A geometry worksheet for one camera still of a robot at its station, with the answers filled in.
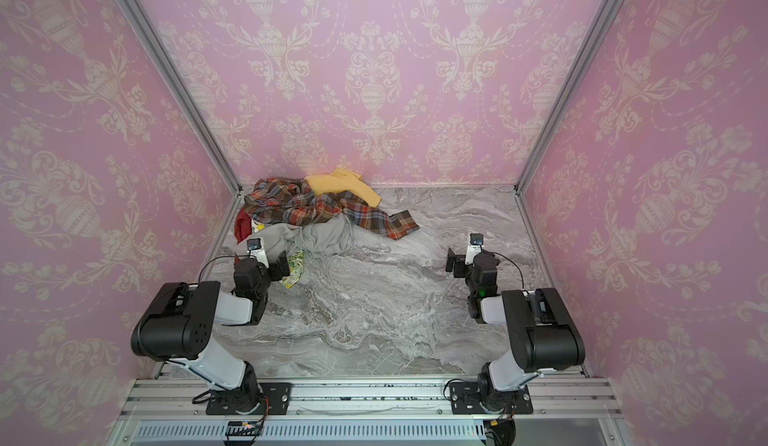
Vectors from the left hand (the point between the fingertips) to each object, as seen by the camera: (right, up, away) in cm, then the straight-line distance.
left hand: (271, 253), depth 95 cm
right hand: (+62, +2, -1) cm, 63 cm away
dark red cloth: (-12, +9, +5) cm, 15 cm away
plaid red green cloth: (+5, +17, +8) cm, 20 cm away
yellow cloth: (+20, +26, +22) cm, 40 cm away
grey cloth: (+18, +5, +5) cm, 19 cm away
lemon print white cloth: (+7, -4, +3) cm, 9 cm away
